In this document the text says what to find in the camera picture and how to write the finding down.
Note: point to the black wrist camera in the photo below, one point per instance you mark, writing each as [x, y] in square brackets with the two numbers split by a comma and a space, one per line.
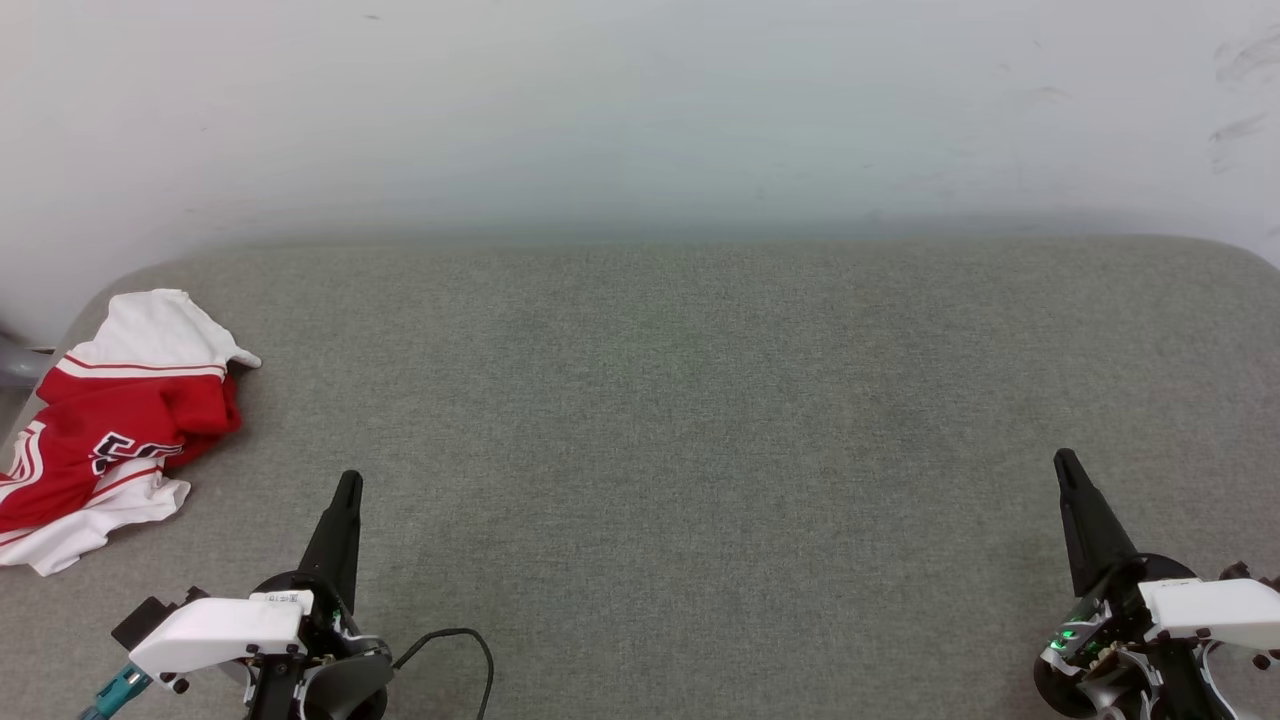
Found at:
[142, 620]
[1245, 575]

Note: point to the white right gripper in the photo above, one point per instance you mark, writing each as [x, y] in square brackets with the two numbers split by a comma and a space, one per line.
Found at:
[1210, 610]

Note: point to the grey rounded object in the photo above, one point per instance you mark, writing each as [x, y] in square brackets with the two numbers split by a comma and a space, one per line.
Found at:
[18, 365]

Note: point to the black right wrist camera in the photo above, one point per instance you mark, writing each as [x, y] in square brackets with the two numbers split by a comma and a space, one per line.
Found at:
[1245, 575]

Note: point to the red white basketball jersey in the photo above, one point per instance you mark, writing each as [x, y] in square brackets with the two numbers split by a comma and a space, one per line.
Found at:
[120, 420]

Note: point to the grey fabric sofa cushion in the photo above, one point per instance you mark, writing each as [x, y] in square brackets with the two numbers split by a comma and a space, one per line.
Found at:
[700, 420]

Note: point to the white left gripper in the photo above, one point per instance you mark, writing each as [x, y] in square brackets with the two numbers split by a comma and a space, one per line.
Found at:
[220, 630]

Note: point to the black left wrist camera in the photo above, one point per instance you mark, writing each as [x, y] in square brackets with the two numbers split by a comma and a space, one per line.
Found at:
[142, 620]

